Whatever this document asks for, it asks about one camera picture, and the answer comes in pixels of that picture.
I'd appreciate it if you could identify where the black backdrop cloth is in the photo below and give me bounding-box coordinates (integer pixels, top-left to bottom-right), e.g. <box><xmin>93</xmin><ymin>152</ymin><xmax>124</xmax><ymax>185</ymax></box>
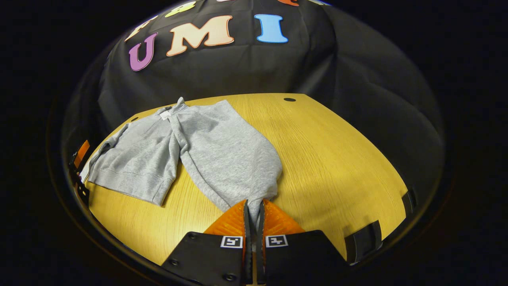
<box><xmin>62</xmin><ymin>0</ymin><xmax>445</xmax><ymax>191</ymax></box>

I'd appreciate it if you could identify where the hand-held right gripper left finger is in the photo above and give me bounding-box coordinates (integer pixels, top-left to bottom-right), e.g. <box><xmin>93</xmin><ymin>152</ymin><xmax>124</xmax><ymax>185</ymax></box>
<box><xmin>161</xmin><ymin>199</ymin><xmax>253</xmax><ymax>286</ymax></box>

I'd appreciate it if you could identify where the black table edge bracket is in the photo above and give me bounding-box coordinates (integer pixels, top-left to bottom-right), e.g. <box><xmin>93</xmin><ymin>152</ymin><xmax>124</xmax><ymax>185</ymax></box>
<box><xmin>402</xmin><ymin>189</ymin><xmax>418</xmax><ymax>216</ymax></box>
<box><xmin>344</xmin><ymin>220</ymin><xmax>383</xmax><ymax>263</ymax></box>

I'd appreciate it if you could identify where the grey sweatshirt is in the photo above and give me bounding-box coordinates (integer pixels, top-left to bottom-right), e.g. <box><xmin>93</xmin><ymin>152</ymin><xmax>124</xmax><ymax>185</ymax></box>
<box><xmin>81</xmin><ymin>97</ymin><xmax>283</xmax><ymax>213</ymax></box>

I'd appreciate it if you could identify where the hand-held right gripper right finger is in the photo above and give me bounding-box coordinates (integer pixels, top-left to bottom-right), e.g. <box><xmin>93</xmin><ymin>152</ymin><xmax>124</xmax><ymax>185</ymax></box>
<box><xmin>256</xmin><ymin>199</ymin><xmax>350</xmax><ymax>285</ymax></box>

